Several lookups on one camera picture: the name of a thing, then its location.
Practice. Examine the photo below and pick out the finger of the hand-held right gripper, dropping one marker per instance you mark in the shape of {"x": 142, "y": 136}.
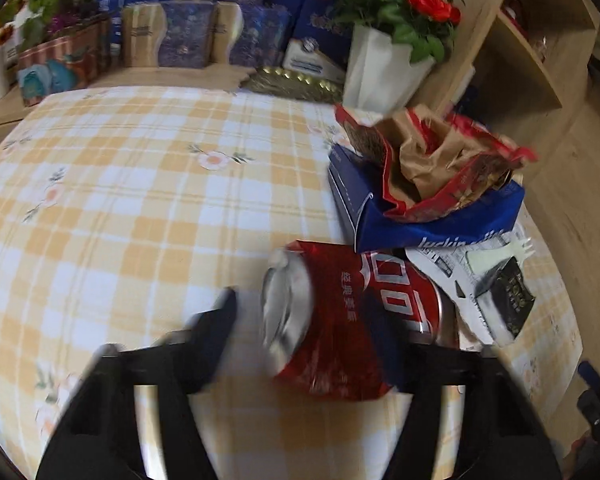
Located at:
{"x": 592, "y": 405}

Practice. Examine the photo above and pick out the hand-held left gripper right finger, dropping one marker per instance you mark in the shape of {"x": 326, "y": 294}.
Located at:
{"x": 382, "y": 335}

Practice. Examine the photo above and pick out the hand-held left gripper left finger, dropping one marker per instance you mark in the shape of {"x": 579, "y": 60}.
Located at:
{"x": 214, "y": 332}

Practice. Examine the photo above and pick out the crushed red soda can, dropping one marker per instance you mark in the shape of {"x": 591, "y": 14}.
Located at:
{"x": 330, "y": 310}

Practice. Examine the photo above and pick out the blue paper bag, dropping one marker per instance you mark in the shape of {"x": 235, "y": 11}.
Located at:
{"x": 405, "y": 232}

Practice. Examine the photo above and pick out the white printed paper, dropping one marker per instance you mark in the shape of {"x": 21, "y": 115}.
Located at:
{"x": 445, "y": 270}

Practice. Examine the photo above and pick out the white plastic fork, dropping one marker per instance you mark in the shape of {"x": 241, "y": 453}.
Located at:
{"x": 485, "y": 262}

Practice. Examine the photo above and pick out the black packet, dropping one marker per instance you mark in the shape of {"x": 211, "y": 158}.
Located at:
{"x": 510, "y": 295}

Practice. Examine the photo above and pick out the yellow checked floral tablecloth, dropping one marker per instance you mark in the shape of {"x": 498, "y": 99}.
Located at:
{"x": 130, "y": 185}

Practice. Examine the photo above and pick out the red snack bag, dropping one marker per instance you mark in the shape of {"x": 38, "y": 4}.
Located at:
{"x": 430, "y": 160}

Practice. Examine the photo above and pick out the gold tray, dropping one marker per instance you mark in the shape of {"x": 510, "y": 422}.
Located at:
{"x": 290, "y": 82}

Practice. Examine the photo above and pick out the red rose plant white pot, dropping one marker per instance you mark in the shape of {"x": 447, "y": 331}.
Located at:
{"x": 380, "y": 70}

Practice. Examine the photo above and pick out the row of blue gift boxes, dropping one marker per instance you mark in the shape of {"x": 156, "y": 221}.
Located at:
{"x": 190, "y": 35}

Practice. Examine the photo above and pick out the wooden shelf unit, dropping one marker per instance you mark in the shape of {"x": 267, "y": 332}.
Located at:
{"x": 525, "y": 70}

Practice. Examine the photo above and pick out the striped planter with pink flowers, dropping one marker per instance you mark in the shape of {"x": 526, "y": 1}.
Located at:
{"x": 55, "y": 67}

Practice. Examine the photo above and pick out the white pot with orange flowers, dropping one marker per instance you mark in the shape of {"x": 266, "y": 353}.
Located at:
{"x": 0, "y": 75}

